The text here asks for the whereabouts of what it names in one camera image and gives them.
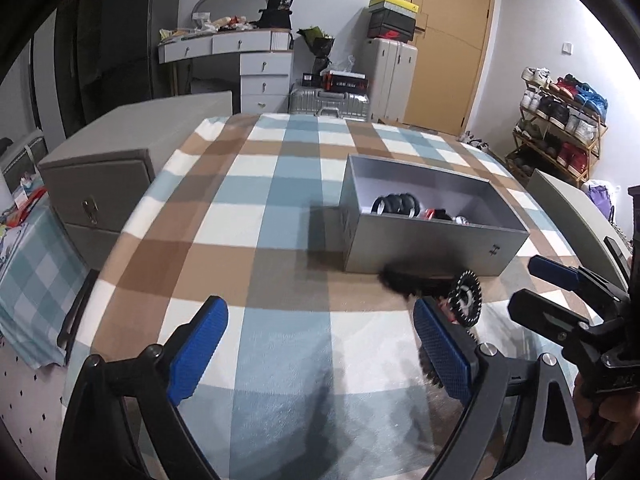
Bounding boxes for red black shoe box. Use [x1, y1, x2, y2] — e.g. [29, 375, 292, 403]
[367, 25, 416, 42]

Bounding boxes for black curved bar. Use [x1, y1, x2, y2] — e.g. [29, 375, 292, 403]
[56, 270, 100, 366]

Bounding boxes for silver suitcase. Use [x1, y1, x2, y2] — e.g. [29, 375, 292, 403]
[289, 85, 371, 121]

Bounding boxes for yellow shoe box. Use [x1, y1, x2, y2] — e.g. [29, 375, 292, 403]
[369, 0, 421, 14]

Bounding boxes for person's right hand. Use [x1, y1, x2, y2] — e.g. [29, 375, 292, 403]
[572, 380, 640, 480]

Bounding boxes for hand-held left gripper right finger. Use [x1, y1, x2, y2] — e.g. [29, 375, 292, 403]
[412, 296, 588, 480]

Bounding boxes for dark wardrobe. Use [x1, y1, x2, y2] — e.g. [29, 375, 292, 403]
[52, 0, 108, 136]

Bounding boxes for white desk with drawers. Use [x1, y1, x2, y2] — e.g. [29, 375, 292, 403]
[158, 29, 293, 115]

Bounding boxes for black wrapped bouquet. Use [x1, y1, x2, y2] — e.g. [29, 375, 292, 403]
[297, 25, 335, 76]

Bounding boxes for white upright suitcase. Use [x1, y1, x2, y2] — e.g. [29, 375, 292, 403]
[362, 37, 418, 123]

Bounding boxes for colourful packets clutter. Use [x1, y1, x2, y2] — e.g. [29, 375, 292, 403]
[0, 170, 48, 241]

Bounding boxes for black toy wheel with studs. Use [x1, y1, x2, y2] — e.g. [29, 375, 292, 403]
[437, 269, 483, 331]

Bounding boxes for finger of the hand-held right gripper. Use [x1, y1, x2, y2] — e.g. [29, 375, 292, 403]
[507, 287, 608, 348]
[529, 254, 632, 306]

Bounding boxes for grey box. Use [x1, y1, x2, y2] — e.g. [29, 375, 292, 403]
[338, 154, 531, 277]

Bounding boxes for heap of loose shoes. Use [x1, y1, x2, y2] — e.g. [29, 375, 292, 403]
[457, 130, 493, 153]

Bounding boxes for desk clutter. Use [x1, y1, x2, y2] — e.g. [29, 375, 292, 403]
[160, 14, 261, 42]

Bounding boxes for black bead bracelet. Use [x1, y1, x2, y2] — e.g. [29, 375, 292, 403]
[417, 342, 447, 389]

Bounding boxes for purple bag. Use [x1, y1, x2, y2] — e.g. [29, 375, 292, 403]
[582, 180, 615, 221]

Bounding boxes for grey refrigerator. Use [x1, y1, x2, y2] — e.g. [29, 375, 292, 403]
[100, 0, 181, 103]

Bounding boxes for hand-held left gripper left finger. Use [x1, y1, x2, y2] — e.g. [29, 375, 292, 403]
[55, 296, 230, 480]

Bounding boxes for grey arched mirror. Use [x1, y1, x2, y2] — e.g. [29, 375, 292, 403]
[192, 0, 269, 28]

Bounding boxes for red black flat box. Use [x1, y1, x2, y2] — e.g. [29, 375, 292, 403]
[322, 71, 371, 94]

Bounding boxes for wooden door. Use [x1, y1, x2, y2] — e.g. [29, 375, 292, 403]
[404, 0, 497, 136]

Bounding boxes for blue plaid tablecloth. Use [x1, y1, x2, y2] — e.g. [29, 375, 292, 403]
[0, 205, 93, 367]

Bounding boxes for wooden shoe rack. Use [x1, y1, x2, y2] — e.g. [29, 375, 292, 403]
[505, 77, 608, 189]

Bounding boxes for brown blue plaid blanket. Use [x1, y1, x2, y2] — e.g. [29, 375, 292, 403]
[62, 112, 601, 480]

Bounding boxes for rows of sneakers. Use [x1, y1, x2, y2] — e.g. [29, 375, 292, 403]
[520, 66, 610, 171]

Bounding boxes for black bag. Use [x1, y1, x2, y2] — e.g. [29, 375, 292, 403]
[257, 0, 296, 30]

